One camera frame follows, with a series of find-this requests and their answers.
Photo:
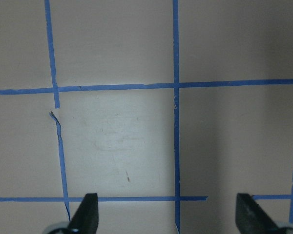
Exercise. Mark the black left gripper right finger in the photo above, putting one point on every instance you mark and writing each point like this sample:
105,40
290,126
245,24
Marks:
250,218

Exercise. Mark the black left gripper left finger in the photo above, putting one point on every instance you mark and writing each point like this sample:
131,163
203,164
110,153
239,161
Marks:
86,218

